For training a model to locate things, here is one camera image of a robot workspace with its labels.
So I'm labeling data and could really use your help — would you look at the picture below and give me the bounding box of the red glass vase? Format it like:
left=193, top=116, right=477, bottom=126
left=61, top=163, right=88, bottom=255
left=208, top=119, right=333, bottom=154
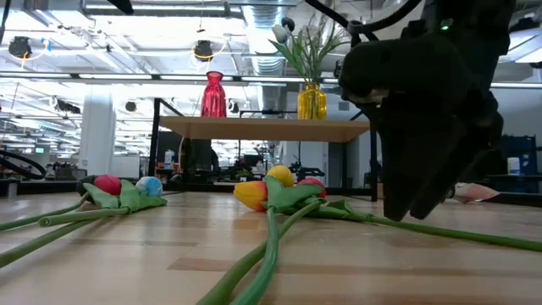
left=201, top=70, right=228, bottom=119

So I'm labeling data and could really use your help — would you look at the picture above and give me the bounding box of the red artificial tulip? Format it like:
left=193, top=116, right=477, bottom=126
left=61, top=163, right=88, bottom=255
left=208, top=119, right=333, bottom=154
left=37, top=174, right=169, bottom=228
left=291, top=177, right=542, bottom=253

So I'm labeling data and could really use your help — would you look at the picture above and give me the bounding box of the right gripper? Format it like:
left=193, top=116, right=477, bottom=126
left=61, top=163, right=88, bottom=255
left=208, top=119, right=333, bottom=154
left=338, top=33, right=505, bottom=222

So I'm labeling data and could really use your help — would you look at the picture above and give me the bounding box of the black artificial tulip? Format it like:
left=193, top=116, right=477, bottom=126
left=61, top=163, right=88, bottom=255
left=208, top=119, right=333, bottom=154
left=281, top=16, right=314, bottom=85
left=0, top=175, right=102, bottom=233

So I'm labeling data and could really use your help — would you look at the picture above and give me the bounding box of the pale crumpled wrapper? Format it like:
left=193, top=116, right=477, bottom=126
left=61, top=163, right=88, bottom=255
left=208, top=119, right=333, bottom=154
left=451, top=182, right=501, bottom=204

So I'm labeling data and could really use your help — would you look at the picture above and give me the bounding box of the orange yellow artificial tulip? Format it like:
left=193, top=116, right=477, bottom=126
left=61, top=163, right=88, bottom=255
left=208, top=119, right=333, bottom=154
left=196, top=180, right=323, bottom=305

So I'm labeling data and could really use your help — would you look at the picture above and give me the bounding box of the yellow glass vase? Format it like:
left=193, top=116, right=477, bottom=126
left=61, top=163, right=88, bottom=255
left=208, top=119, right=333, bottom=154
left=296, top=82, right=328, bottom=121

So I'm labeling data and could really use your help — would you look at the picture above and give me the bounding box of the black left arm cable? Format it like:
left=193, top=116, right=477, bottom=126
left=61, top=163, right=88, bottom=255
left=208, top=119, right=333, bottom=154
left=0, top=150, right=48, bottom=181

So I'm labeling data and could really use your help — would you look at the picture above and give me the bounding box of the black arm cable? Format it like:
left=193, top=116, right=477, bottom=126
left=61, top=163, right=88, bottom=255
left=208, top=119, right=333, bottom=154
left=303, top=0, right=424, bottom=42
left=0, top=150, right=48, bottom=181

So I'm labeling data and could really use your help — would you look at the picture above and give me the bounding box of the wooden shelf with black frame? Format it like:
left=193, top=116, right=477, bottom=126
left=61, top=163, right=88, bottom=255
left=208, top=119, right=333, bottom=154
left=147, top=97, right=380, bottom=202

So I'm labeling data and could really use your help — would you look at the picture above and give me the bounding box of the white blossom grass spray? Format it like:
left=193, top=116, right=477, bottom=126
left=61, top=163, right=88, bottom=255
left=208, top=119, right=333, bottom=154
left=296, top=14, right=353, bottom=85

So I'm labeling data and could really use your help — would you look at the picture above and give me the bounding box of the silver spiral air duct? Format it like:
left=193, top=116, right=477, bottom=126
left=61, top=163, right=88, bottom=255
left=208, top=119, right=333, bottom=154
left=249, top=3, right=293, bottom=111

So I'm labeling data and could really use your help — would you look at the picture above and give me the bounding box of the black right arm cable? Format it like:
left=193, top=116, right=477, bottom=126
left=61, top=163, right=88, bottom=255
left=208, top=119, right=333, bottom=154
left=303, top=0, right=424, bottom=42

